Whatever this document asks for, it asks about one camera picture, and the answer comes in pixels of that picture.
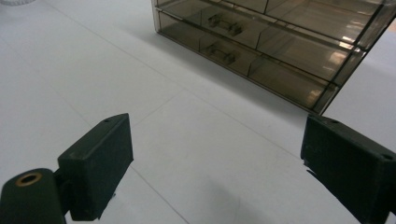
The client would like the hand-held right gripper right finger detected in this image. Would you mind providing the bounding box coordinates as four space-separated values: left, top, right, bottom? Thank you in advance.
300 113 396 224

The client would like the smoky clear drawer cabinet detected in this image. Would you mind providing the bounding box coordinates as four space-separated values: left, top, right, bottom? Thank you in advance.
151 0 396 116

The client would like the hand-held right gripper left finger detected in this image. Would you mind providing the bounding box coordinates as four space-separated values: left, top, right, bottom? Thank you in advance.
57 113 134 222

